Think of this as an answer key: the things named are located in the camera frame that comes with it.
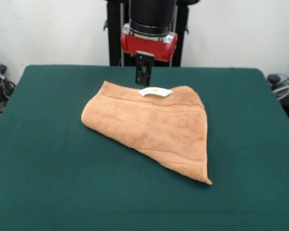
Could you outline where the dark green table cloth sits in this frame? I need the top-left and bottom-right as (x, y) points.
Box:
(0, 64), (289, 231)

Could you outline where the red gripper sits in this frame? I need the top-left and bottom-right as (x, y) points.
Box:
(120, 32), (178, 87)

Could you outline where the tan terry towel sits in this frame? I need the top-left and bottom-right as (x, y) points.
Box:
(81, 80), (213, 185)

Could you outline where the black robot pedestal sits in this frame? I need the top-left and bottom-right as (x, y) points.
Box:
(103, 0), (200, 67)

